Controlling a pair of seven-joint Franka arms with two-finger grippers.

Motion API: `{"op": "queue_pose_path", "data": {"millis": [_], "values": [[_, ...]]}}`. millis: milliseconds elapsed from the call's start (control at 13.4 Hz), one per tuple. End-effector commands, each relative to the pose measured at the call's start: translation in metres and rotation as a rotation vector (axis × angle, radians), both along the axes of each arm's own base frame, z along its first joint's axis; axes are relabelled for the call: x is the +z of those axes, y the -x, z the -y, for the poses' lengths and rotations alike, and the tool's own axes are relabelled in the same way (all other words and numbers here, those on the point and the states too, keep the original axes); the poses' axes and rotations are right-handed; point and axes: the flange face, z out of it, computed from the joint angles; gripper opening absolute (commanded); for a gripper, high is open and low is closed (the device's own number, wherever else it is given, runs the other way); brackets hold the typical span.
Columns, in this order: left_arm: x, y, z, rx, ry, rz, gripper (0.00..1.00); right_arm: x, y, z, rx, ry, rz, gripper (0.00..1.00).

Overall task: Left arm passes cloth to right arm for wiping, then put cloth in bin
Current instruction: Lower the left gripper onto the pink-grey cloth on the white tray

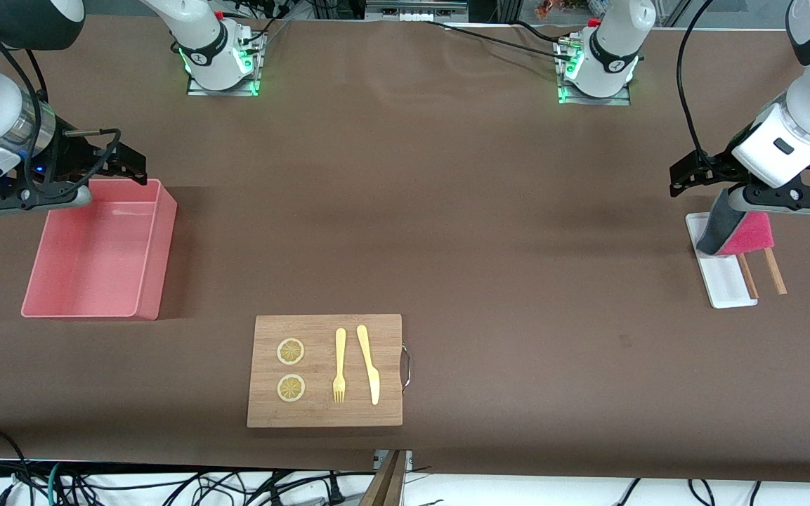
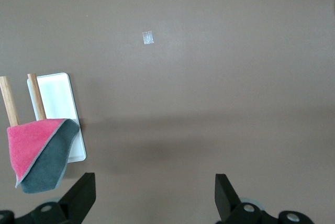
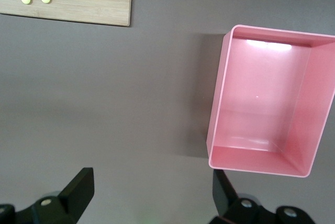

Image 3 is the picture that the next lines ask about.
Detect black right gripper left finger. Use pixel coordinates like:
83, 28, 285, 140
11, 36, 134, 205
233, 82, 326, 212
0, 167, 95, 224

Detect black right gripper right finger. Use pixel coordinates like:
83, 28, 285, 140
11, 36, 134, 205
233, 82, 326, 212
209, 170, 314, 224

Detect pink plastic bin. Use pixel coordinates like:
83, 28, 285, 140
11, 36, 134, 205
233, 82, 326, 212
206, 24, 335, 178

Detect wooden cutting board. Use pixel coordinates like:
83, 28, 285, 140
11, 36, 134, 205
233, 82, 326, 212
0, 0, 133, 27

